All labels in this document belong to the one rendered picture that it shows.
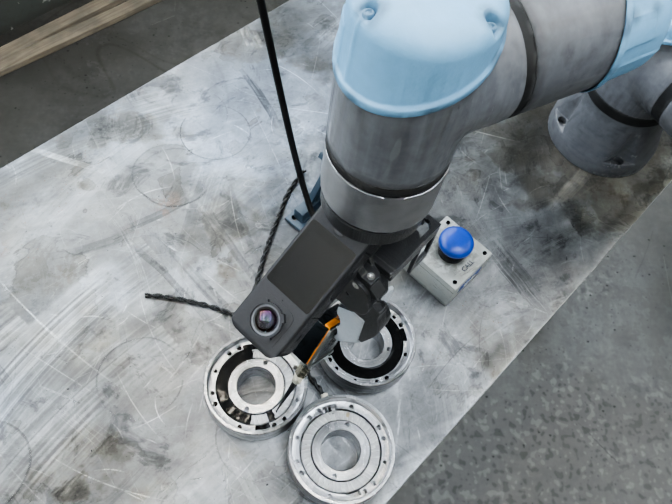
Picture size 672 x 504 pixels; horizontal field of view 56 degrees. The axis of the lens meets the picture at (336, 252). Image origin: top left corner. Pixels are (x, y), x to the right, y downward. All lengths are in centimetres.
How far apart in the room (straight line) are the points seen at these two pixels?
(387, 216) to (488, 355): 40
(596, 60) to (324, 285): 21
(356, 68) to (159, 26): 194
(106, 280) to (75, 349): 9
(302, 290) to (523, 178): 52
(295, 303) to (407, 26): 22
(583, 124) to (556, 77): 56
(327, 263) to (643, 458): 139
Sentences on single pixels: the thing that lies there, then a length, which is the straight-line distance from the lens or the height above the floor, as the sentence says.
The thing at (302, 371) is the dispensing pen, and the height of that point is 89.
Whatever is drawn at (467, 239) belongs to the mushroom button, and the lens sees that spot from 72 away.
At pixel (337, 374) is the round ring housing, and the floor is 84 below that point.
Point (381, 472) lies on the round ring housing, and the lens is 65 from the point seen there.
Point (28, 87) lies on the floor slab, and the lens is 212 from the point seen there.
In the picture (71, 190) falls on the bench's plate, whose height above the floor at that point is 80.
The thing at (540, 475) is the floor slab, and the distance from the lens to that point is 161.
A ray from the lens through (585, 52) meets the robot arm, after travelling 36.
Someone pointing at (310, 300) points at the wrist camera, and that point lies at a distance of 43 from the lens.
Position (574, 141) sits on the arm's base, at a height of 83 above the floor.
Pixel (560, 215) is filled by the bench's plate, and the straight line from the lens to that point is 88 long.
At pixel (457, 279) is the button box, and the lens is 72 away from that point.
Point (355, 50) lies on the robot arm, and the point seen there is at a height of 126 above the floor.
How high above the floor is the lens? 146
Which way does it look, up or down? 60 degrees down
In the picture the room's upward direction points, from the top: 12 degrees clockwise
